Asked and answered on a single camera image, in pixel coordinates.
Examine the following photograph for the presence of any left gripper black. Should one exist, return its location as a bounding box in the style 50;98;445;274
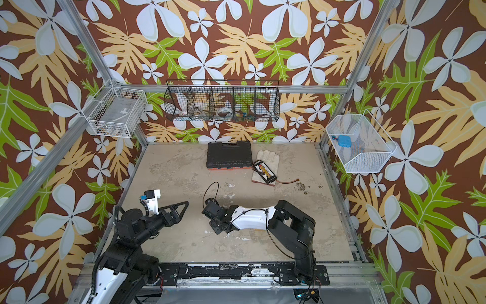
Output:
134;201;189;247

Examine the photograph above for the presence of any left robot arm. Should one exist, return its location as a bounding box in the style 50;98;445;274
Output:
82;201;189;303

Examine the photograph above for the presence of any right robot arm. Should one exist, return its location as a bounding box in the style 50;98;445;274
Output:
202;198;316;284

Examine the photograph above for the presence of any black tool case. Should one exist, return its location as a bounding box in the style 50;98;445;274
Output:
206;141;253;170

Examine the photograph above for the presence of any black battery holder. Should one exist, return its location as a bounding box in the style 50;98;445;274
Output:
253;160;277;184

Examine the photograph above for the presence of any beige work glove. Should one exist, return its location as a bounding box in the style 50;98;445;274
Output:
251;150;280;186

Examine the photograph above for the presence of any blue object in basket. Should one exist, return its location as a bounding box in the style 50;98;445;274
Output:
337;135;353;148

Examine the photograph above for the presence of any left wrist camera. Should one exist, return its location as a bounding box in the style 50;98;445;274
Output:
140;189;161;216

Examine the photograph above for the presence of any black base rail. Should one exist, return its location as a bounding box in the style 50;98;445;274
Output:
159;262;307;286

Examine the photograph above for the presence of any black wire basket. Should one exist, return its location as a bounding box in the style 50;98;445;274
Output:
162;79;281;122

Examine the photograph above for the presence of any white wire basket left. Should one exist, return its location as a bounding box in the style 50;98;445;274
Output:
83;81;148;138

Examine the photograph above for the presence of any white wire basket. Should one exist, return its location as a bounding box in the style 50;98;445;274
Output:
83;81;148;138
326;110;398;175

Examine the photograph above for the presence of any white wire basket right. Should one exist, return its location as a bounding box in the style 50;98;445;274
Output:
326;110;398;175

